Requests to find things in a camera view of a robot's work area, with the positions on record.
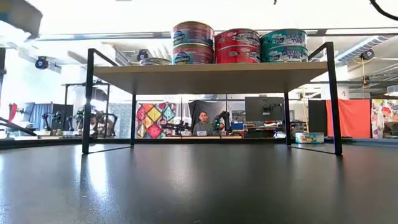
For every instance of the wooden cutting board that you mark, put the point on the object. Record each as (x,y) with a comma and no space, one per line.
(211,77)

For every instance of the red label seafood can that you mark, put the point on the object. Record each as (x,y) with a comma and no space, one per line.
(237,56)
(237,39)

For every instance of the yellow blue label can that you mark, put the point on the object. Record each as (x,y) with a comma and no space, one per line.
(309,137)
(21,15)

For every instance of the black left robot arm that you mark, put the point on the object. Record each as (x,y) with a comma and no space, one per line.
(18,127)

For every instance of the black backdrop cloth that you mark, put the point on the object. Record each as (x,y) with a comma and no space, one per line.
(211,107)

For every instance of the person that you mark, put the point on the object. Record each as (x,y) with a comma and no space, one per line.
(203,126)

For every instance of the small blue box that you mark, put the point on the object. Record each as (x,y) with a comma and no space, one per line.
(237,126)

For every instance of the colourful patchwork quilt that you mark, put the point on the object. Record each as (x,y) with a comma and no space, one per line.
(154,121)

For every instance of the black table mat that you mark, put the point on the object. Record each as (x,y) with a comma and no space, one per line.
(199,186)

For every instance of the black background robot arms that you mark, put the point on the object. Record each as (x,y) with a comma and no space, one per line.
(99,123)

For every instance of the black panel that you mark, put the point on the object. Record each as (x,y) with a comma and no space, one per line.
(317,116)

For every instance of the grey overhead beam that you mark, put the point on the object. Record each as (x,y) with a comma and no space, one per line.
(93,35)

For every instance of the orange cloth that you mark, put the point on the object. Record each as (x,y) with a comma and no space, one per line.
(348,118)

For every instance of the blue curtain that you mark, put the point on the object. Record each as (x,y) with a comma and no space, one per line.
(38,115)

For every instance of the floral patterned cloth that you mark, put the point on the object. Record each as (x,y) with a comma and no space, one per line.
(384,116)

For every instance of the red background object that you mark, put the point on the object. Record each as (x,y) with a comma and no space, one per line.
(12,112)

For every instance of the black ceiling camera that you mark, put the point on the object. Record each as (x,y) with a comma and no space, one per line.
(41,62)
(367,54)
(142,55)

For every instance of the white spiral duct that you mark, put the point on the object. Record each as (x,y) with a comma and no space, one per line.
(360,46)

